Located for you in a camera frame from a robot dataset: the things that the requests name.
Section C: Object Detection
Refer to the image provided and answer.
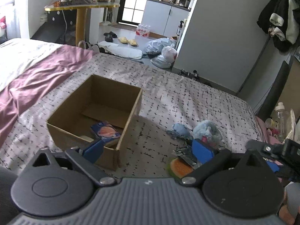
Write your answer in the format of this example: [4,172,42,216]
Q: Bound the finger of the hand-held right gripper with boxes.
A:
[246,139,284,160]
[265,159,294,181]

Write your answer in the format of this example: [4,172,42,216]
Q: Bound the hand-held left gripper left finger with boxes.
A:
[30,139,118,187]

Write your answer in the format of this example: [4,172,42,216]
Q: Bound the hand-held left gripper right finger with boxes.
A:
[181,139,269,186]

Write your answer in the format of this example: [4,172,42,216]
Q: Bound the silver foil packet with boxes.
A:
[173,145,200,169]

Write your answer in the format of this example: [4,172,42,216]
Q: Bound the blue packet with orange print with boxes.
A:
[91,121,121,146]

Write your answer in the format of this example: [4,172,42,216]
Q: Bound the light blue fluffy plush toy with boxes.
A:
[193,120,223,149]

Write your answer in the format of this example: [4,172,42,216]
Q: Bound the orange watermelon slice toy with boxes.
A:
[167,158,195,179]

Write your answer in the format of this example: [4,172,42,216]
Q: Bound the small blue plush toy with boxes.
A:
[167,123,192,141]

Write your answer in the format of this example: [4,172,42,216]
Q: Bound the brown cardboard box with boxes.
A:
[47,74,143,171]

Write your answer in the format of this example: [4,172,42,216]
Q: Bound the person's right hand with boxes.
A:
[278,204,296,225]

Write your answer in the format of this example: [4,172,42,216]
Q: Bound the small white pink jar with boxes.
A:
[265,118,280,135]

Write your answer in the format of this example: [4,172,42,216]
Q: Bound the clear plastic bottle white cap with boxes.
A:
[272,102,290,141]

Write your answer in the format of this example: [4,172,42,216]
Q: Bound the white black patterned bedsheet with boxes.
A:
[0,52,265,179]

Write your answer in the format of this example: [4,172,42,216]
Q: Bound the brown board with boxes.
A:
[279,56,300,120]

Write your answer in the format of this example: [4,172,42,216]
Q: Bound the purple blanket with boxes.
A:
[0,45,98,143]

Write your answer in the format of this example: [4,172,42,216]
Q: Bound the clear plastic bag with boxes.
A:
[151,55,173,69]

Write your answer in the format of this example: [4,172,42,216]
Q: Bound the white red plastic bag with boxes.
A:
[162,46,178,63]

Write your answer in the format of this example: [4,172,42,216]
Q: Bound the white floor mat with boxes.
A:
[98,41,143,60]

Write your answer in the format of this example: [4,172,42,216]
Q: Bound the beige tote bag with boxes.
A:
[78,40,100,52]

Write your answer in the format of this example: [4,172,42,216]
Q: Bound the grey plastic bag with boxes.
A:
[143,37,176,57]

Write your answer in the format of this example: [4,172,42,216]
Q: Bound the white quilt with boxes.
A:
[0,38,64,92]

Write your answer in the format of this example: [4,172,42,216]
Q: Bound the round table with yellow leg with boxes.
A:
[44,1,120,48]

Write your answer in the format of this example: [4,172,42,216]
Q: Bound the black low cabinet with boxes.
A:
[30,10,78,45]

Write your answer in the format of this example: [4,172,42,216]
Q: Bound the pack of water bottles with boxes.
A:
[136,24,151,38]

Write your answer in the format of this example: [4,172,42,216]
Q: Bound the white standing fan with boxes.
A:
[101,6,118,26]

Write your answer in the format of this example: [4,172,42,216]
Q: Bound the hanging black white clothes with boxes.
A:
[256,0,300,52]

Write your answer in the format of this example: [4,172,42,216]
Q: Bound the white kitchen cabinet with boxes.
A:
[141,0,191,38]

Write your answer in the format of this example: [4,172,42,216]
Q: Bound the clear tray with snacks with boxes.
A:
[48,0,97,8]

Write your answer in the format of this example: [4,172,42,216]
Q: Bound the black framed glass door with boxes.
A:
[118,0,151,25]

